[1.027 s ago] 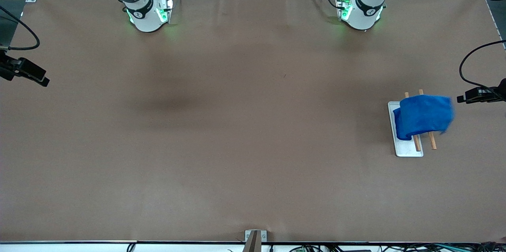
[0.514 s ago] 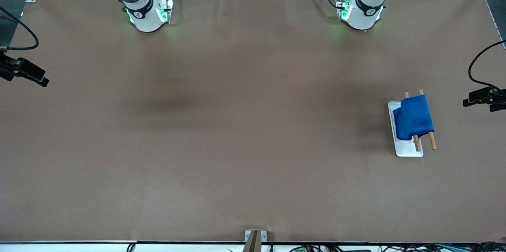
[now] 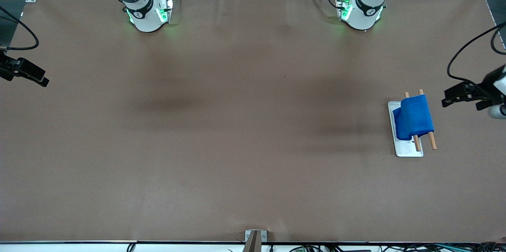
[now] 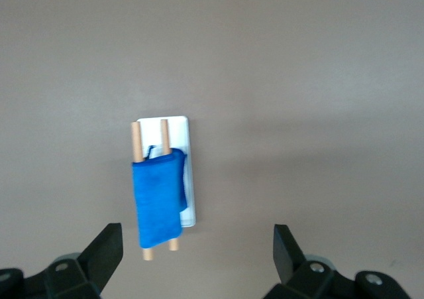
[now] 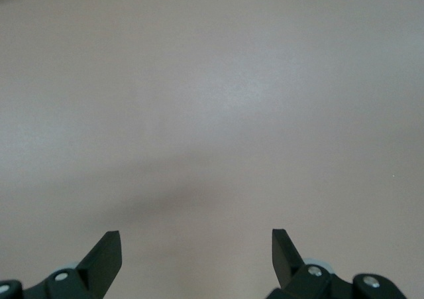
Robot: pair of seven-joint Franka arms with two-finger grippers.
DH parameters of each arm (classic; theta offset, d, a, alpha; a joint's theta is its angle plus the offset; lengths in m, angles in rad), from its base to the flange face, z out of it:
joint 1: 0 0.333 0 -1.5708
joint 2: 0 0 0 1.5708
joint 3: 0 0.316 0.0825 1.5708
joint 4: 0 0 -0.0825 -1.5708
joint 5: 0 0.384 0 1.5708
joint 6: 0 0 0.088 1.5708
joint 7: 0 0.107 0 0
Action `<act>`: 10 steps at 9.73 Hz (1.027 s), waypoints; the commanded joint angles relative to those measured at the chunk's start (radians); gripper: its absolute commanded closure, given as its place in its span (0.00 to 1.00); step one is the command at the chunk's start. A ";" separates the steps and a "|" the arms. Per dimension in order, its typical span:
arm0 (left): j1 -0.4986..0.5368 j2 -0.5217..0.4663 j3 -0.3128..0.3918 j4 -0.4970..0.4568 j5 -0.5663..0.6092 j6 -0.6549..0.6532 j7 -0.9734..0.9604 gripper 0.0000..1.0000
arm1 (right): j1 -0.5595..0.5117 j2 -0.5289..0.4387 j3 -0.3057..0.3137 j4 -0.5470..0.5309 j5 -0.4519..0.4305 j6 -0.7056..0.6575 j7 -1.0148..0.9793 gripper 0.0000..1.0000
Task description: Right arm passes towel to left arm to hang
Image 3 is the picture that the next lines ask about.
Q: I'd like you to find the blue towel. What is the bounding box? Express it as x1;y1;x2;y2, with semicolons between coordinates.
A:
392;94;435;141

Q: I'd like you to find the white rack with wooden rods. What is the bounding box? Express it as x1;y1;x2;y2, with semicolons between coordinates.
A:
387;89;438;158

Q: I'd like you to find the grey metal camera bracket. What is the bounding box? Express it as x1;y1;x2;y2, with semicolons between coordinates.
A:
243;229;268;252

